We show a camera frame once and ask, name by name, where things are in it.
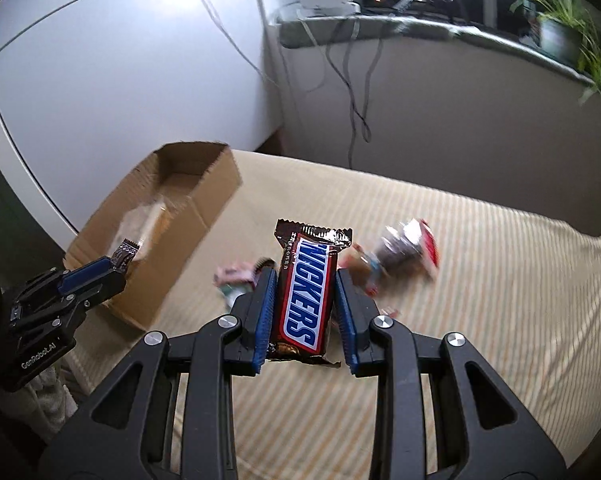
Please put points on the brown chocolate bar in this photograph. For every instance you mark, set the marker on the brown chocolate bar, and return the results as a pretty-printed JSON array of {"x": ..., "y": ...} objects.
[{"x": 303, "y": 300}]

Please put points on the dark plant pot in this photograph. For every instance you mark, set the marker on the dark plant pot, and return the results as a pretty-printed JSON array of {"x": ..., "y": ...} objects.
[{"x": 557, "y": 40}]

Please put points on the person's left hand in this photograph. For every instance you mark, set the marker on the person's left hand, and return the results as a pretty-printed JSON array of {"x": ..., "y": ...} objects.
[{"x": 53, "y": 400}]

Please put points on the green snack packet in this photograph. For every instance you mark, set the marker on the green snack packet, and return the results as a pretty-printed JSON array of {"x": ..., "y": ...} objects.
[{"x": 233, "y": 296}]

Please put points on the clear bag of dark sweets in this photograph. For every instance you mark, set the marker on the clear bag of dark sweets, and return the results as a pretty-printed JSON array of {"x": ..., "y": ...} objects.
[{"x": 395, "y": 260}]

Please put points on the white wardrobe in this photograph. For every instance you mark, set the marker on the white wardrobe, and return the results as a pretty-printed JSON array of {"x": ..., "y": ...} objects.
[{"x": 105, "y": 85}]

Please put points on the grey stone window sill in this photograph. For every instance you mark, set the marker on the grey stone window sill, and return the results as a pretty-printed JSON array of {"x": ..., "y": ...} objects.
[{"x": 430, "y": 25}]

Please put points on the white power adapter box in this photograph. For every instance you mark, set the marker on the white power adapter box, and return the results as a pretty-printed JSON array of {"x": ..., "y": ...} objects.
[{"x": 328, "y": 2}]

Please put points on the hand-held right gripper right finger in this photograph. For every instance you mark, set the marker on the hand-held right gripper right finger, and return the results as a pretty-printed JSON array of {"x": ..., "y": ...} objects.
[{"x": 344, "y": 320}]

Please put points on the cardboard box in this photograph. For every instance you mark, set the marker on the cardboard box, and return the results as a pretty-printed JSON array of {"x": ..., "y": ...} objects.
[{"x": 180, "y": 240}]

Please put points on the red and white snack packet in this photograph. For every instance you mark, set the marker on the red and white snack packet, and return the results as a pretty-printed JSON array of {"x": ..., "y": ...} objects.
[{"x": 428, "y": 245}]

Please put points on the striped beige bed sheet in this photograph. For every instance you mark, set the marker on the striped beige bed sheet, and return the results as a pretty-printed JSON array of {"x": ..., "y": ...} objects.
[{"x": 480, "y": 310}]

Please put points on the green potted plant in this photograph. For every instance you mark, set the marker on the green potted plant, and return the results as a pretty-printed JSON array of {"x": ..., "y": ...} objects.
[{"x": 575, "y": 15}]

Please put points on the dark patterned snack packet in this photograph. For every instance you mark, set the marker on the dark patterned snack packet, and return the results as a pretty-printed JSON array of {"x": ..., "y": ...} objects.
[{"x": 126, "y": 254}]

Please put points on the orange snack packet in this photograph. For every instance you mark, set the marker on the orange snack packet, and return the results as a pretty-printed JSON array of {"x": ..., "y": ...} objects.
[{"x": 358, "y": 267}]

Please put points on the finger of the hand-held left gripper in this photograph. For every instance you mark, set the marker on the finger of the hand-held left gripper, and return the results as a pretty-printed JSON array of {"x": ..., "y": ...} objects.
[
  {"x": 105, "y": 287},
  {"x": 88, "y": 272}
]

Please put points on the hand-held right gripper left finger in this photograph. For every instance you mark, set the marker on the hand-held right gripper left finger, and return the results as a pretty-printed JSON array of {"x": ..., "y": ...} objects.
[{"x": 265, "y": 320}]

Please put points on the pink snack packet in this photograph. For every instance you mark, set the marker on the pink snack packet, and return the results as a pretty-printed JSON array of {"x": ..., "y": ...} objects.
[{"x": 236, "y": 275}]

